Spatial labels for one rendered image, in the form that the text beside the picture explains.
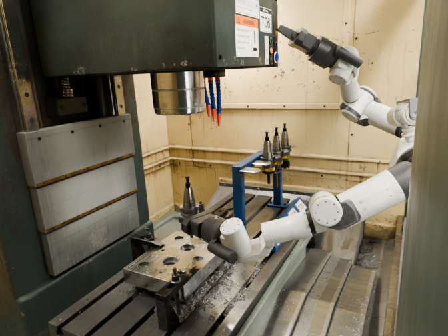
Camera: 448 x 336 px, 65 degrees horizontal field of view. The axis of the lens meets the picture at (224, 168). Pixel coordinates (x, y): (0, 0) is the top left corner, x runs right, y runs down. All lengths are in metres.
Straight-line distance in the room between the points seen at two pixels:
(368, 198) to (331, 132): 1.05
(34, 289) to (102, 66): 0.80
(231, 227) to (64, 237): 0.67
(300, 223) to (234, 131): 1.28
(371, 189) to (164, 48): 0.64
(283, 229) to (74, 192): 0.79
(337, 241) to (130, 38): 1.34
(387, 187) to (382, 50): 1.06
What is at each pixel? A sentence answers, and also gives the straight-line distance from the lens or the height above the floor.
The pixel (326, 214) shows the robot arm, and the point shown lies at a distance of 0.93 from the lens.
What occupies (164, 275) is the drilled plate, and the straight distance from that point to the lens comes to 1.12.
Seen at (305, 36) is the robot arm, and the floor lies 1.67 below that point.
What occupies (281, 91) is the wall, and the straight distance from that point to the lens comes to 2.02.
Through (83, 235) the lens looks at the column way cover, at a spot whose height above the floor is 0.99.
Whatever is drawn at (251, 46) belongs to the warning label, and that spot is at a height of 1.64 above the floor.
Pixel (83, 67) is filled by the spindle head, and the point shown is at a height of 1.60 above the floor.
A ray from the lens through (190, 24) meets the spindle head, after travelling 0.93.
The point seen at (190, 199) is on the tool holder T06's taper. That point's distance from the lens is 1.16.
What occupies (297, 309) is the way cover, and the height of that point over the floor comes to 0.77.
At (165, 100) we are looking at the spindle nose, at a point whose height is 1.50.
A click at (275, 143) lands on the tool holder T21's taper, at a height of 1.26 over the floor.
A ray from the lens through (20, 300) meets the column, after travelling 1.42.
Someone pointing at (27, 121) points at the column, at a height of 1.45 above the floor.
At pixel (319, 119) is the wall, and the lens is 1.98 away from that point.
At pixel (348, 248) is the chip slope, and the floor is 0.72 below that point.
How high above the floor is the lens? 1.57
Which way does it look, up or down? 15 degrees down
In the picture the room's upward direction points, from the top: 3 degrees counter-clockwise
